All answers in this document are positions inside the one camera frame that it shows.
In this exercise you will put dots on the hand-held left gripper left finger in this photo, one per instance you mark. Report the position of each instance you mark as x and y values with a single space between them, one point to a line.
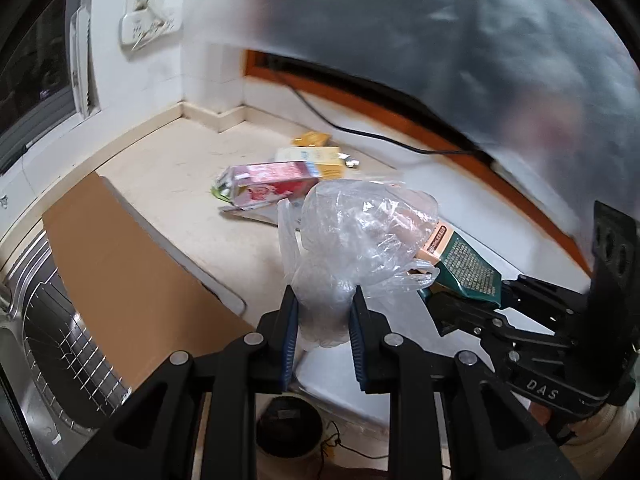
288 332

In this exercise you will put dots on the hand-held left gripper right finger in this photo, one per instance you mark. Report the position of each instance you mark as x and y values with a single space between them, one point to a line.
357 342

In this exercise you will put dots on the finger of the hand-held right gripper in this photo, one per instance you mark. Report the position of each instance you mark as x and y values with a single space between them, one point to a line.
465 317
542 300

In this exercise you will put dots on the green and orange carton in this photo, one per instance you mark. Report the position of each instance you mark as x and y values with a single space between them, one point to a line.
465 267

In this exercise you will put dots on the round waste bin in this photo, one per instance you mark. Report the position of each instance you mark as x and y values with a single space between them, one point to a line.
290 425

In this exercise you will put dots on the clear plastic bag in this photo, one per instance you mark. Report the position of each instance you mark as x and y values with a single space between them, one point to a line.
350 240

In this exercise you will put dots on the pink carton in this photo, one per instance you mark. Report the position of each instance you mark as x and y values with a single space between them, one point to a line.
272 180

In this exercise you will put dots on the pale yellow box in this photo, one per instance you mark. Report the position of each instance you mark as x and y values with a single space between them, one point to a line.
320 160

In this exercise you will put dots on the yellow packet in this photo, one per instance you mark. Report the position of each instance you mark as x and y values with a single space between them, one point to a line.
312 138

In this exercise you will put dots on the person's right forearm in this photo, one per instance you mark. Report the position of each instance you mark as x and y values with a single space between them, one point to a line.
612 420

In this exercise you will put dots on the brown cardboard sheet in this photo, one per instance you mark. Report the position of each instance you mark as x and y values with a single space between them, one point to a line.
140 280

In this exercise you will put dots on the green wrapper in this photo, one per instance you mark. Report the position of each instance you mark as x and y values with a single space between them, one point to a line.
220 190

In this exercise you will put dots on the small metal clip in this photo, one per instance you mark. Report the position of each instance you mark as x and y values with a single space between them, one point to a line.
352 162

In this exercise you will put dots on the steel sink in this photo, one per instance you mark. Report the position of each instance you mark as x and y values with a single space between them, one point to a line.
20 410

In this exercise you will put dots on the dark window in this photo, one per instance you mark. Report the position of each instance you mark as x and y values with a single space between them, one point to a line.
40 85

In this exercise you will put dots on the white wall socket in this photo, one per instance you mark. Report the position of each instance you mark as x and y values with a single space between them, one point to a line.
150 20

